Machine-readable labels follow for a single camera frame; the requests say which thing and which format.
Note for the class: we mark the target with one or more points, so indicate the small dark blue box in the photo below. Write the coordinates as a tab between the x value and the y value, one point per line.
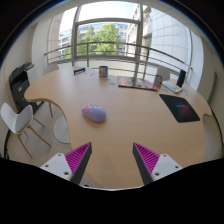
79	71

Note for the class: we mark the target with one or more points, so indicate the light blue booklet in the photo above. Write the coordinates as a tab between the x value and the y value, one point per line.
172	87

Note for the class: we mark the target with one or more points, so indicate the white round table base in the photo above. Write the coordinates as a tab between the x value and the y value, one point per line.
61	130

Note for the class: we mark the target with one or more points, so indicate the printed can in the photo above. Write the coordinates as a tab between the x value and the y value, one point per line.
103	71

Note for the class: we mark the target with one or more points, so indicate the pink and lilac computer mouse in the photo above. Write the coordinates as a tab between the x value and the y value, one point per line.
94	113

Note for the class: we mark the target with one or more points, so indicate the red and grey magazine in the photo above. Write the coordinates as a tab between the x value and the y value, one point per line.
135	82

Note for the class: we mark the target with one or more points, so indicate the green tree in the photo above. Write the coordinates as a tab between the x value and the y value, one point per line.
106	36

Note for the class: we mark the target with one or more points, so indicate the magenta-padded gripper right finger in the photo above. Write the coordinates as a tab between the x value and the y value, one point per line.
146	158

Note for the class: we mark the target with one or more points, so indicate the white chair with wooden legs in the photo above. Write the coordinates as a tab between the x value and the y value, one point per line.
16	118

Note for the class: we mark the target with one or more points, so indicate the black cylindrical speaker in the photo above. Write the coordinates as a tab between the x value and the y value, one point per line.
181	78

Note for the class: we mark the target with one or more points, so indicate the black mouse pad with print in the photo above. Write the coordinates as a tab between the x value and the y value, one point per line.
180	107

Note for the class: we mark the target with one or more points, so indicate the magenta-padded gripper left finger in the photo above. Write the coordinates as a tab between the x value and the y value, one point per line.
79	156

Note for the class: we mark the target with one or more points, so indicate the metal balcony railing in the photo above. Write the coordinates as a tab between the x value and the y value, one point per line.
87	53

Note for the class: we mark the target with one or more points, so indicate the black office printer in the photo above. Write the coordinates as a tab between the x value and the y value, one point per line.
20	85

